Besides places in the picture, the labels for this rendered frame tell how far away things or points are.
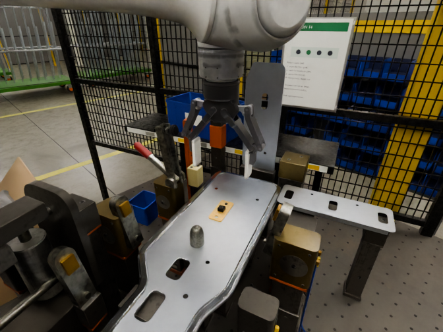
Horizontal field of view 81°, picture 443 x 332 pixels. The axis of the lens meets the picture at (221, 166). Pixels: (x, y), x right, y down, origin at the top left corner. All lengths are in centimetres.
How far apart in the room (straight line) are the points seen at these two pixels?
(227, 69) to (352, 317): 76
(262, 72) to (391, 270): 79
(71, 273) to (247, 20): 47
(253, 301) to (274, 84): 56
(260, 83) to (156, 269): 57
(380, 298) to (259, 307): 55
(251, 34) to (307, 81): 75
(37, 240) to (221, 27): 46
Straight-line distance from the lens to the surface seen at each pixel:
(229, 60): 50
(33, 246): 56
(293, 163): 82
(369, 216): 78
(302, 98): 107
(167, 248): 61
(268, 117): 82
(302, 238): 58
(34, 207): 49
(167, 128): 65
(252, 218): 68
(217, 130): 92
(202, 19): 35
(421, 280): 113
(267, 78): 79
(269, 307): 53
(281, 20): 32
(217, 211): 69
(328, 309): 92
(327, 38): 104
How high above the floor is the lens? 144
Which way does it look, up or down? 29 degrees down
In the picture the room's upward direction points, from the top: straight up
